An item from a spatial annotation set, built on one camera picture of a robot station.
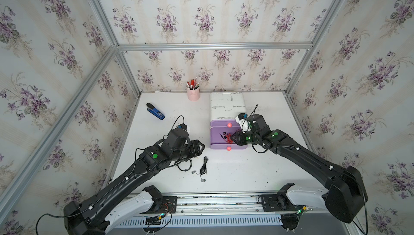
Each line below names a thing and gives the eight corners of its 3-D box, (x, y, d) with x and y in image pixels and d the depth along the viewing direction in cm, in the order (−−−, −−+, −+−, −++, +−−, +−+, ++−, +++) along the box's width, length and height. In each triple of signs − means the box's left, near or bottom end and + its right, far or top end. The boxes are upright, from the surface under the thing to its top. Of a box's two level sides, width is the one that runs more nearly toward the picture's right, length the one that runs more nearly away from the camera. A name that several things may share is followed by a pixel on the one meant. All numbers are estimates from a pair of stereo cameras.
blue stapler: (146, 110, 113) (144, 105, 109) (150, 106, 115) (148, 101, 111) (161, 121, 106) (159, 117, 102) (165, 118, 108) (164, 113, 104)
